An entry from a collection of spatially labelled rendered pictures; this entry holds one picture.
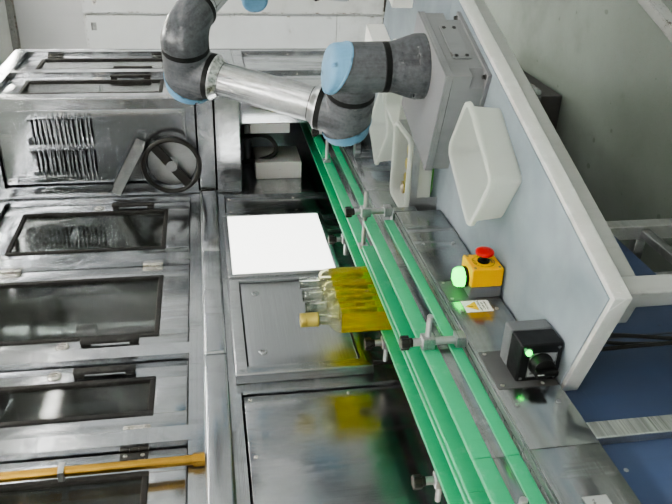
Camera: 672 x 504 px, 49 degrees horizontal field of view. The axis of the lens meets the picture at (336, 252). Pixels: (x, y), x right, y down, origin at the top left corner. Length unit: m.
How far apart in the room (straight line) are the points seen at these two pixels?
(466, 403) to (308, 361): 0.60
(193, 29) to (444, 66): 0.60
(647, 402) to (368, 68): 0.90
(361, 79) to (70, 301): 1.07
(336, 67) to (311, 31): 3.81
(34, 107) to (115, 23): 2.77
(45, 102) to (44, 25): 3.29
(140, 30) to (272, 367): 3.92
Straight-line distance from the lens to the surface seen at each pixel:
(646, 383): 1.50
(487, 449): 1.26
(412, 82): 1.72
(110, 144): 2.77
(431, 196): 2.03
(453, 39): 1.75
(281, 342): 1.91
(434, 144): 1.73
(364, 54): 1.70
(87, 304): 2.22
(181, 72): 1.88
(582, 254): 1.30
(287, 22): 5.46
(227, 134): 2.72
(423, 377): 1.51
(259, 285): 2.15
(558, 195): 1.37
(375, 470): 1.62
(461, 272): 1.59
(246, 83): 1.85
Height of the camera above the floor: 1.36
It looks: 9 degrees down
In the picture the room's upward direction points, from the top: 93 degrees counter-clockwise
